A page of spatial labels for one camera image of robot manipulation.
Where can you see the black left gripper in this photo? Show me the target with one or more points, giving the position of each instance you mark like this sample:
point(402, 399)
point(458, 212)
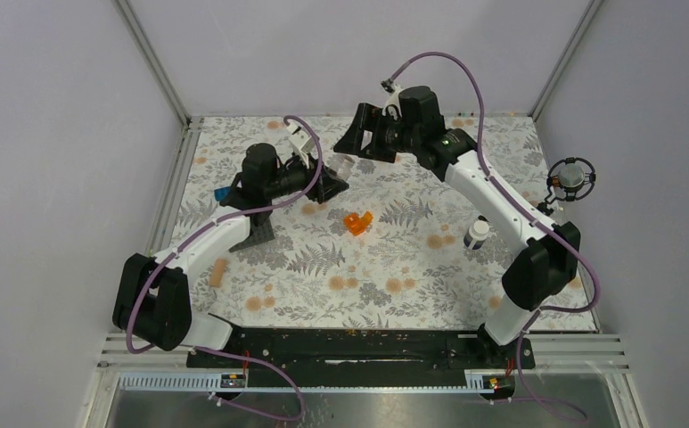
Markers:
point(327, 185)

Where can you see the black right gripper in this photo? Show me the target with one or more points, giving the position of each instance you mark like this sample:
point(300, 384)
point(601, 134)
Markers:
point(369, 118)

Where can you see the orange pill organizer box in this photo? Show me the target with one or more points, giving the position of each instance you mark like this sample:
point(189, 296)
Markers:
point(356, 224)

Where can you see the clear pill bottle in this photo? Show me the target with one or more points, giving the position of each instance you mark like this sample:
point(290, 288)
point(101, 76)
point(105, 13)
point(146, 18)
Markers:
point(341, 165)

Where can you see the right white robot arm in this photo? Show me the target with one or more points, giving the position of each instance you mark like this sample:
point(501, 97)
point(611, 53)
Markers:
point(543, 260)

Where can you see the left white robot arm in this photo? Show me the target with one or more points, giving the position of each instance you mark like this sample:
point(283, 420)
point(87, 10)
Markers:
point(154, 301)

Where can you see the grey studded baseplate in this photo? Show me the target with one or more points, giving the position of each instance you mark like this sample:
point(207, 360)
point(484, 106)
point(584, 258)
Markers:
point(259, 234)

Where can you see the floral patterned mat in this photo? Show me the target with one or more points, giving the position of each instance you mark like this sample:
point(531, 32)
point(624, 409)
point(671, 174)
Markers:
point(409, 269)

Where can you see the blue toy brick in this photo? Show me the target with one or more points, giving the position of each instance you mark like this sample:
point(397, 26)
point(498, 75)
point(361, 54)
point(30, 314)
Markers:
point(221, 193)

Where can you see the white blue pill bottle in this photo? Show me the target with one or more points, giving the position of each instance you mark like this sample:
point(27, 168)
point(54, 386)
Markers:
point(476, 234)

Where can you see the tan wooden block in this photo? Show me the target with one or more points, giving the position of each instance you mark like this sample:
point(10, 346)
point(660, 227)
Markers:
point(217, 273)

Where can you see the microphone on black stand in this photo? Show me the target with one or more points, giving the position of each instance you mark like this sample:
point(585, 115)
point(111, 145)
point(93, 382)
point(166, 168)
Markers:
point(568, 180)

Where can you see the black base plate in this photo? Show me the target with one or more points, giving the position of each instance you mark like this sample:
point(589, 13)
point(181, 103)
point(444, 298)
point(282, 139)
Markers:
point(350, 358)

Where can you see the aluminium frame rail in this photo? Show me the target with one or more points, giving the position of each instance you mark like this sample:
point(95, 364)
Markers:
point(167, 369)

